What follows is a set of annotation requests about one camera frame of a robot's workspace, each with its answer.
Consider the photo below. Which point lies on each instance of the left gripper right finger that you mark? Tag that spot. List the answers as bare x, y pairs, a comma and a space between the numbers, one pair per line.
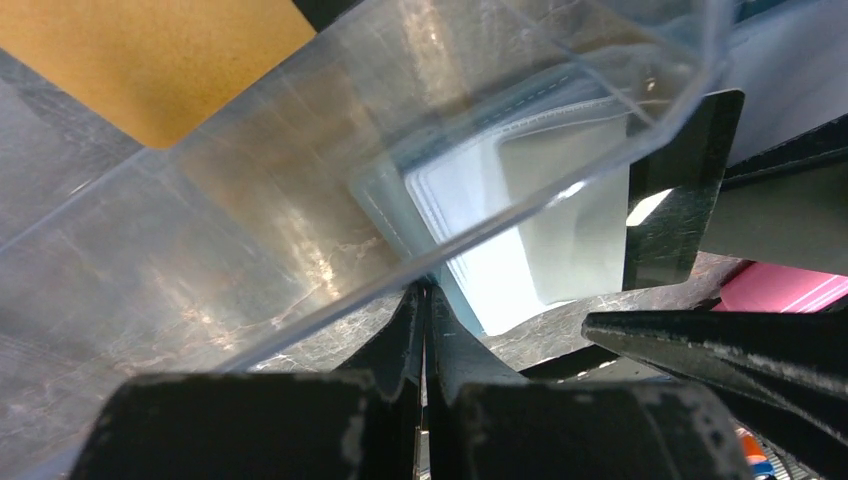
455, 357

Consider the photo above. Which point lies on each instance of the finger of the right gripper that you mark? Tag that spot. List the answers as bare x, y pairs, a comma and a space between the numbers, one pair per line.
783, 376
787, 205

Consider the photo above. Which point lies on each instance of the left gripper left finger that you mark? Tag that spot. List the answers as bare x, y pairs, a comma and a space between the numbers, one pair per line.
394, 355

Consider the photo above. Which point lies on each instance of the black credit card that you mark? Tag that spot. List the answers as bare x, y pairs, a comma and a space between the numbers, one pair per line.
673, 191

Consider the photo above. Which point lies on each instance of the blue leather card holder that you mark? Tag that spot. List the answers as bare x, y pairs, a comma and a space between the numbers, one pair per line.
571, 249

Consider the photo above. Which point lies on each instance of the clear card box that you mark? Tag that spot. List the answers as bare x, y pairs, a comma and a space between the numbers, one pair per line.
119, 259

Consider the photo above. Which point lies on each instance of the gold card stack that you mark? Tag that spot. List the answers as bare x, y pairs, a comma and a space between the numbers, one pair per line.
154, 69

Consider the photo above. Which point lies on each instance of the pink cylindrical tool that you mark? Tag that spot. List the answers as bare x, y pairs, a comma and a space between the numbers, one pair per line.
769, 288

